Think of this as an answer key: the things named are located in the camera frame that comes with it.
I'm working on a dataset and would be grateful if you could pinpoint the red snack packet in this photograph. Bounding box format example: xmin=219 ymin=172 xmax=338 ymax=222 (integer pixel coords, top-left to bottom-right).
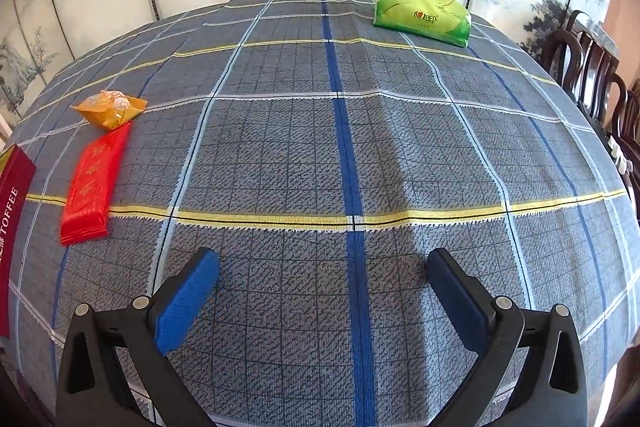
xmin=60 ymin=123 xmax=133 ymax=246

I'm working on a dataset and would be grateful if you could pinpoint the dark red candy box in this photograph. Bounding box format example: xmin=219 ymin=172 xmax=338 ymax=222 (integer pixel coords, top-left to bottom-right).
xmin=0 ymin=144 xmax=37 ymax=339

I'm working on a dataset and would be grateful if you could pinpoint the yellow snack packet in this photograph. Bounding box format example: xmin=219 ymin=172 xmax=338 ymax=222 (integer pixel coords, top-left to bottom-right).
xmin=70 ymin=91 xmax=149 ymax=130

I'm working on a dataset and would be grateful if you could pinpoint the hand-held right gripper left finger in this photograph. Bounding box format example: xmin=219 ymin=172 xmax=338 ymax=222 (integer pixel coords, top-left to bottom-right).
xmin=56 ymin=247 xmax=222 ymax=427

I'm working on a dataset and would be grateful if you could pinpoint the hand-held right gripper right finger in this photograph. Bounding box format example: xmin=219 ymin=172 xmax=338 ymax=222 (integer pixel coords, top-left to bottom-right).
xmin=426 ymin=248 xmax=588 ymax=427

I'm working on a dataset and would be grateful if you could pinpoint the blue plaid tablecloth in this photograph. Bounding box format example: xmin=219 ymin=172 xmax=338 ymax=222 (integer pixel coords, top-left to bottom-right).
xmin=0 ymin=0 xmax=640 ymax=427

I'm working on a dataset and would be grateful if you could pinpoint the green tissue pack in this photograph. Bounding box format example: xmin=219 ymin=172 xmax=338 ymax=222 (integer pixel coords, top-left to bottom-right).
xmin=373 ymin=0 xmax=472 ymax=48

